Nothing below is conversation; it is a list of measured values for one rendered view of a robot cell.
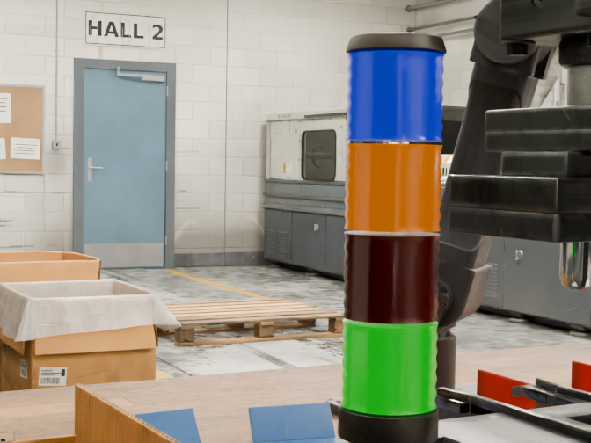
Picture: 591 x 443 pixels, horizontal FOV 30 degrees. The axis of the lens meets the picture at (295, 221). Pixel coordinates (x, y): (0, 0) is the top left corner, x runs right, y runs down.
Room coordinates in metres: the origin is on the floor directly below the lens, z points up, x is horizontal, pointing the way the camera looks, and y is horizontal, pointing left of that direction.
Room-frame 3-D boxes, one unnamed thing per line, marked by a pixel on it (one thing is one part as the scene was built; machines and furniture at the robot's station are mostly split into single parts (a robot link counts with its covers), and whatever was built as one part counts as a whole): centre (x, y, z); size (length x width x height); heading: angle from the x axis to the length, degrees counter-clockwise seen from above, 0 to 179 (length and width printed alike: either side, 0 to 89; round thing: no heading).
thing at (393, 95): (0.44, -0.04, 1.17); 0.04 x 0.04 x 0.03
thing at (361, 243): (0.44, -0.04, 1.10); 0.04 x 0.04 x 0.03
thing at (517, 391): (0.79, -0.19, 0.98); 0.07 x 0.02 x 0.01; 29
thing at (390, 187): (0.44, -0.04, 1.14); 0.04 x 0.04 x 0.03
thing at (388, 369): (0.44, -0.04, 1.07); 0.04 x 0.04 x 0.03
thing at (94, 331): (4.29, 0.84, 0.40); 0.66 x 0.62 x 0.50; 26
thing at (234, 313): (7.50, 0.40, 0.07); 1.20 x 1.00 x 0.14; 117
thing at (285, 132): (11.13, -0.69, 1.24); 2.95 x 0.98 x 0.90; 25
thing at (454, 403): (0.75, -0.12, 0.98); 0.07 x 0.02 x 0.01; 29
